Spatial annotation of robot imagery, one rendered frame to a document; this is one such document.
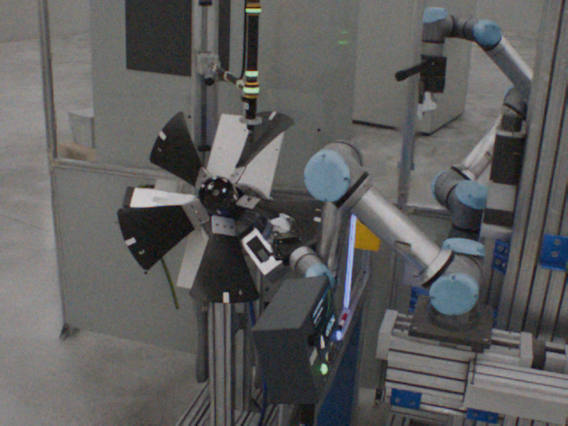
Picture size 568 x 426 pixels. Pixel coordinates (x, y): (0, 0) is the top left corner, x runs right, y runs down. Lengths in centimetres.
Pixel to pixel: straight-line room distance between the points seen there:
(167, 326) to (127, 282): 30
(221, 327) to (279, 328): 119
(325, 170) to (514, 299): 74
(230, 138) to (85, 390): 147
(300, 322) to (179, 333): 211
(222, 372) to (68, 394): 96
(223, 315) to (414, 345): 89
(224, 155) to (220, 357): 77
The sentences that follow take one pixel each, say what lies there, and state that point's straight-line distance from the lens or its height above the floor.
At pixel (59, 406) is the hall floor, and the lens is 332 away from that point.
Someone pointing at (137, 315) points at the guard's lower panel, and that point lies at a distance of 354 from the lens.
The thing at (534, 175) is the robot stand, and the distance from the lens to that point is 192.
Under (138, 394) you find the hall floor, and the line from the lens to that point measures 333.
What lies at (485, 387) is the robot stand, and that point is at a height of 95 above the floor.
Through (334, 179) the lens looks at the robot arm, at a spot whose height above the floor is 145.
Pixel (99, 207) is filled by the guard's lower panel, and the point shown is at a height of 78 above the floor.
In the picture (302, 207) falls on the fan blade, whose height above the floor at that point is 118.
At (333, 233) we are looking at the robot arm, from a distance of 185.
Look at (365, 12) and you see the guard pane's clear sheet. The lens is 275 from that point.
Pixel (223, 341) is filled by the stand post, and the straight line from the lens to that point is 261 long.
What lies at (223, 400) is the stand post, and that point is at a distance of 277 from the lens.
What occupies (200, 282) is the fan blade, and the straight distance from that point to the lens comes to 214.
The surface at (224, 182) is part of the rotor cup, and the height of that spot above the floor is 125.
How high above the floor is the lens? 196
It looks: 21 degrees down
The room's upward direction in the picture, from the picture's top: 2 degrees clockwise
